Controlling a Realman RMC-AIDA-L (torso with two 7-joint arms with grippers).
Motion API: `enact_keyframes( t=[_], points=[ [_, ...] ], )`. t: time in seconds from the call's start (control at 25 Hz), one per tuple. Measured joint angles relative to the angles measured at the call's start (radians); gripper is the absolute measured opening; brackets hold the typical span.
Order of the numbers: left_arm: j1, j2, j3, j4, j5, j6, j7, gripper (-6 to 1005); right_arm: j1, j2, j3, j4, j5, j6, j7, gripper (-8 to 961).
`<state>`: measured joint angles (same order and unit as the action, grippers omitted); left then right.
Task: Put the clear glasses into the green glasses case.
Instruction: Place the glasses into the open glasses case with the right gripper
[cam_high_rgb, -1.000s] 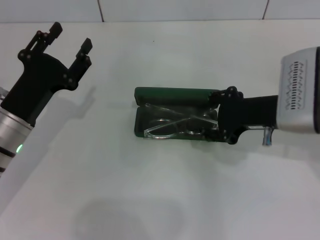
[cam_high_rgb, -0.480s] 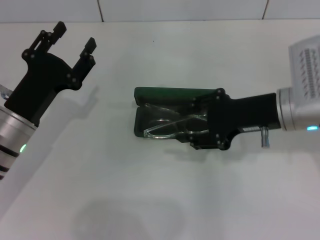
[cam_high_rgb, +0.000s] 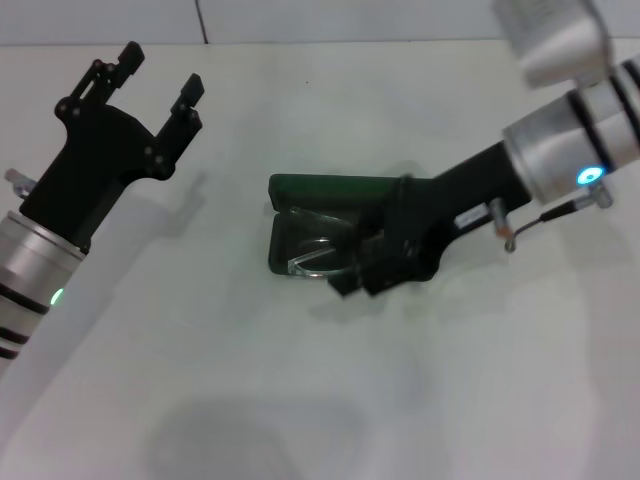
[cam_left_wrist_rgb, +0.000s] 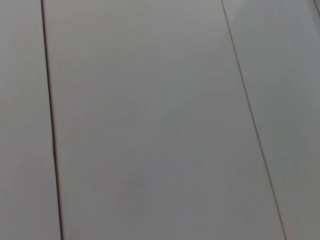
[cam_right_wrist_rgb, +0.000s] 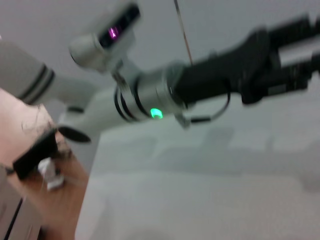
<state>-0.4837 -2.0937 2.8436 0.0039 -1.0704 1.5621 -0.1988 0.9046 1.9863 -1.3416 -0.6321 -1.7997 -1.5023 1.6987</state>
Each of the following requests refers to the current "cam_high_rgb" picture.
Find thin black right cable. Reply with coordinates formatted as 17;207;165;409
504;181;615;252

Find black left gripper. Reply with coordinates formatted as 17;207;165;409
18;41;208;252

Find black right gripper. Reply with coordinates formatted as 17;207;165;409
326;139;534;302

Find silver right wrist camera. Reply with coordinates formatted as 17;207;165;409
491;0;615;92

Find silver left connector plug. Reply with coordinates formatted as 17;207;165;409
3;169;33;198

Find silver connector plug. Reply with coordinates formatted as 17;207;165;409
488;196;519;254
3;169;33;198

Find green glasses case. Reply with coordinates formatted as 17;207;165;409
267;172;437;282

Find silver right connector plug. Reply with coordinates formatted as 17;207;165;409
488;196;519;254

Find clear plastic glasses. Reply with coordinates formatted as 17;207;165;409
284;205;362;279

